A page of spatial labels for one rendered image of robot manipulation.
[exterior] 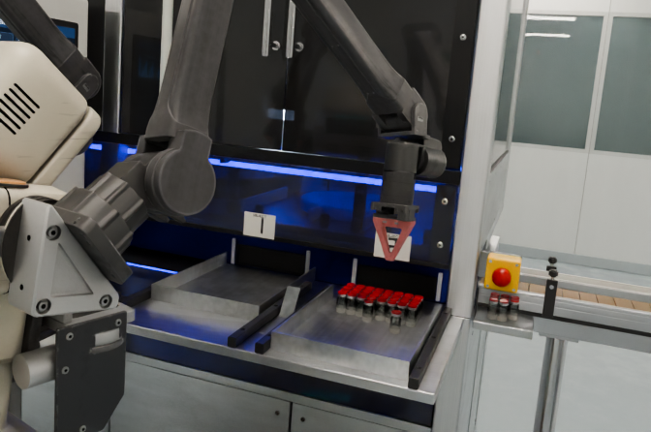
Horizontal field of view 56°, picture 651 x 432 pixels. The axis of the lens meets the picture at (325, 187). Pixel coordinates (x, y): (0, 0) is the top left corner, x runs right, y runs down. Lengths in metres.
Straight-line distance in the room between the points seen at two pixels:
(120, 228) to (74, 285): 0.07
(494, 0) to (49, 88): 0.93
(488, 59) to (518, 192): 4.68
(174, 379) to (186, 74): 1.18
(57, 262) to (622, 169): 5.62
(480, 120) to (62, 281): 0.96
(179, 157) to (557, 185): 5.44
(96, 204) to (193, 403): 1.18
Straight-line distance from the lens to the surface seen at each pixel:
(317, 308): 1.39
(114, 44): 1.75
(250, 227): 1.56
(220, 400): 1.76
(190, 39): 0.78
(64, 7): 1.67
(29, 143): 0.80
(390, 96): 1.03
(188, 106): 0.76
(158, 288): 1.41
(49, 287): 0.68
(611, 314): 1.56
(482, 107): 1.38
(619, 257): 6.16
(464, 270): 1.43
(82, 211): 0.69
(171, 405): 1.84
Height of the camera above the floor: 1.36
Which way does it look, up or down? 9 degrees down
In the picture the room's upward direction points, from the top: 5 degrees clockwise
